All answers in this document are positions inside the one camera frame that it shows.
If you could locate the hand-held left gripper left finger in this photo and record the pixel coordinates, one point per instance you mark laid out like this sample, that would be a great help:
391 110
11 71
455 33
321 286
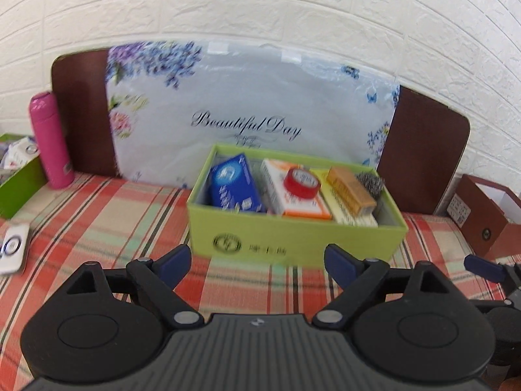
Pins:
177 262

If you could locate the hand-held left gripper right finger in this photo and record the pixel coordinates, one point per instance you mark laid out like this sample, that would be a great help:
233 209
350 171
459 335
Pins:
340 262

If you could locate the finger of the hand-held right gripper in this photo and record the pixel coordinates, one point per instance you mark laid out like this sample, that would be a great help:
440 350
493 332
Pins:
482 268

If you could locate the yellow and white medicine box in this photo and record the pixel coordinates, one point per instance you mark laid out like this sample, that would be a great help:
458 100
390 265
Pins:
354 220

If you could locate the light green cardboard box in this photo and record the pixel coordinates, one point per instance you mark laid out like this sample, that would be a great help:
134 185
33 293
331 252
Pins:
285 238

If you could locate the gold box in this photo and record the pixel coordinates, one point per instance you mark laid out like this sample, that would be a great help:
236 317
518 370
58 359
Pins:
350 189

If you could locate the steel wool scrubber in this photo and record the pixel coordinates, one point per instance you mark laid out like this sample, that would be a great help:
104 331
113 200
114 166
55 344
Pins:
372 185

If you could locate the red tape roll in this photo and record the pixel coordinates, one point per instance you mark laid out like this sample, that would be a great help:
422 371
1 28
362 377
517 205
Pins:
290 185

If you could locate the blue medicine box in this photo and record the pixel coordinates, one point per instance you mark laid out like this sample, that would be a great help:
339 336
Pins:
234 183

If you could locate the orange and white medicine box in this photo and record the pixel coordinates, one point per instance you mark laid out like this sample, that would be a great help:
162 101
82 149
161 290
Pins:
274 185

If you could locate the brown paper box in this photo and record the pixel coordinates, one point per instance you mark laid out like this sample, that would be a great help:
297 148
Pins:
472 228

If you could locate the red plaid bed sheet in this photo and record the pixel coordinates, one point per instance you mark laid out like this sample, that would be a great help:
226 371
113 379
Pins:
101 220

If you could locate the brown wooden headboard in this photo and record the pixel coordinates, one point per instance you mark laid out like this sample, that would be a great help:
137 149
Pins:
423 150

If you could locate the white power bank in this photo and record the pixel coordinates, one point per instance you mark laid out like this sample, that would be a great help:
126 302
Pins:
12 248

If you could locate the pink thermos bottle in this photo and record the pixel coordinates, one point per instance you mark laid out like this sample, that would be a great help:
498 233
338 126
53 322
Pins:
51 146

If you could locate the dark green cardboard box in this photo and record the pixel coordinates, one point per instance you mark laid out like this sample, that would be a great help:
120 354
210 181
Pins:
20 191

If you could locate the small white box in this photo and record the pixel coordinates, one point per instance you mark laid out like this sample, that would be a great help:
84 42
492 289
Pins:
24 152

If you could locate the floral Beautiful Day board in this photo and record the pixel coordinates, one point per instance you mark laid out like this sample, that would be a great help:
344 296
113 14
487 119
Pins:
252 89

